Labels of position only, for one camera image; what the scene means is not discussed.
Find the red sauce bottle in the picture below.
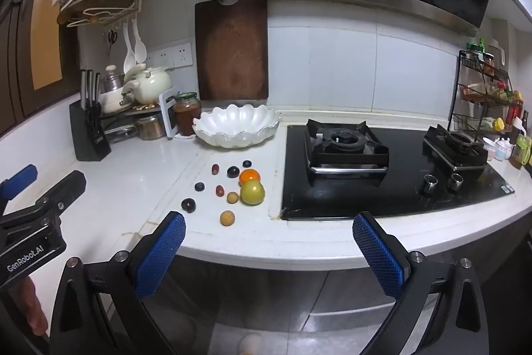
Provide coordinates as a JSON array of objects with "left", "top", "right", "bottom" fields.
[{"left": 506, "top": 99, "right": 523, "bottom": 125}]

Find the white plastic jug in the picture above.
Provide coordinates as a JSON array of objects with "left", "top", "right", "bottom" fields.
[{"left": 486, "top": 41, "right": 507, "bottom": 76}]

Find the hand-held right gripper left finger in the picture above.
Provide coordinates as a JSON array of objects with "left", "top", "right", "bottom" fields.
[{"left": 49, "top": 211, "right": 187, "bottom": 355}]

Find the white ladle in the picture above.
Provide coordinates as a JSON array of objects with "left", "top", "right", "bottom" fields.
[
  {"left": 122, "top": 20, "right": 138, "bottom": 75},
  {"left": 132, "top": 19, "right": 149, "bottom": 63}
]

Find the cream ceramic pot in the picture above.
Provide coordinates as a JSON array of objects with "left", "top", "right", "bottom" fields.
[{"left": 124, "top": 66, "right": 173, "bottom": 105}]

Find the black burner grate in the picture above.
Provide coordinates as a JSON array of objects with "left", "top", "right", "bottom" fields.
[
  {"left": 305, "top": 120, "right": 390, "bottom": 176},
  {"left": 422, "top": 124, "right": 489, "bottom": 168}
]

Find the red sauce glass jar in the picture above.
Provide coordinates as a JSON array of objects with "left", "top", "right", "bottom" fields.
[{"left": 173, "top": 91, "right": 202, "bottom": 138}]

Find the grey base cabinet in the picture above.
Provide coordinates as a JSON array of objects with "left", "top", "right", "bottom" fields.
[{"left": 95, "top": 214, "right": 532, "bottom": 355}]

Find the person's left hand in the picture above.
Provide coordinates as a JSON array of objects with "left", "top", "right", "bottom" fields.
[{"left": 16, "top": 275, "right": 49, "bottom": 337}]

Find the steel pot with white knob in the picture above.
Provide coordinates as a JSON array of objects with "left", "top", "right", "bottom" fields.
[{"left": 101, "top": 65, "right": 126, "bottom": 93}]

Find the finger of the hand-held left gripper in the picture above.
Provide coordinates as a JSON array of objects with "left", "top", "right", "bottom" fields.
[
  {"left": 0, "top": 164, "right": 39, "bottom": 214},
  {"left": 0, "top": 170, "right": 87, "bottom": 231}
]

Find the white plastic stand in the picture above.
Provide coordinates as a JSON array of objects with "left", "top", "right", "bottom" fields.
[{"left": 159, "top": 88, "right": 182, "bottom": 140}]

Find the round wooden board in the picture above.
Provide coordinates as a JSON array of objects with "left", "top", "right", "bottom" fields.
[{"left": 57, "top": 0, "right": 139, "bottom": 26}]

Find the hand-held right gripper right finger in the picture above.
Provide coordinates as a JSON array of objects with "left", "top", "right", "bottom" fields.
[{"left": 352, "top": 211, "right": 490, "bottom": 355}]

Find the black glass gas stove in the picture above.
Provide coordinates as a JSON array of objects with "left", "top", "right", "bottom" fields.
[{"left": 280, "top": 121, "right": 516, "bottom": 221}]

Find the white wall socket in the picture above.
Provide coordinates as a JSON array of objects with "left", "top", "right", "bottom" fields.
[
  {"left": 146, "top": 49, "right": 173, "bottom": 70},
  {"left": 172, "top": 43, "right": 196, "bottom": 68}
]

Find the green plum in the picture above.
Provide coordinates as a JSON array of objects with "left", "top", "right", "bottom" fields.
[{"left": 241, "top": 180, "right": 265, "bottom": 206}]

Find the wooden cutting board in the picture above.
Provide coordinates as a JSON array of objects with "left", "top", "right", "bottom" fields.
[{"left": 195, "top": 0, "right": 269, "bottom": 102}]

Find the brown window frame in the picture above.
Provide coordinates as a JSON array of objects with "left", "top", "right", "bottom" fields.
[{"left": 0, "top": 0, "right": 80, "bottom": 137}]

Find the orange tangerine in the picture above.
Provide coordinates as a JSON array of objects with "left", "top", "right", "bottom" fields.
[{"left": 238, "top": 169, "right": 261, "bottom": 187}]

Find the white scalloped bowl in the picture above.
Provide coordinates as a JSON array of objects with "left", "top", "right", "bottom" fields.
[{"left": 192, "top": 104, "right": 282, "bottom": 150}]

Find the steel pot lid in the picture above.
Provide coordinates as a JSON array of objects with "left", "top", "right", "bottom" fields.
[{"left": 104, "top": 124, "right": 139, "bottom": 144}]

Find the white ceramic pan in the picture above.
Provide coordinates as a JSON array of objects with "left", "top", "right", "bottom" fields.
[{"left": 97, "top": 87, "right": 140, "bottom": 114}]

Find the black dish shelf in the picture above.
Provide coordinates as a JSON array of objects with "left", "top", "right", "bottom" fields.
[{"left": 100, "top": 102, "right": 164, "bottom": 143}]

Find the black wire spice rack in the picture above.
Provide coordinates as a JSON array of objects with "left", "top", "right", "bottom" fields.
[{"left": 448, "top": 49, "right": 525, "bottom": 140}]

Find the black knife block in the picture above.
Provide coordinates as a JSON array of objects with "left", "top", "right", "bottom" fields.
[{"left": 69, "top": 99, "right": 112, "bottom": 162}]

